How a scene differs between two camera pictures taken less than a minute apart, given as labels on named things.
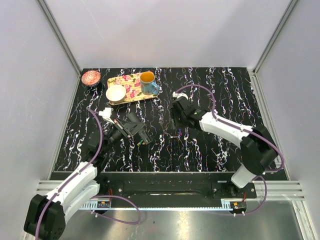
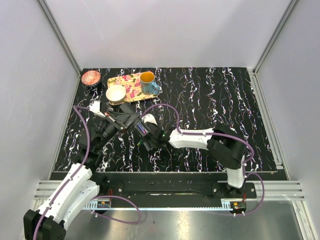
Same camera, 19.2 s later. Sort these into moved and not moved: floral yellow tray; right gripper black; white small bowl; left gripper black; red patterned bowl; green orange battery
Moved: left gripper black; right gripper black
Not moved: green orange battery; white small bowl; floral yellow tray; red patterned bowl
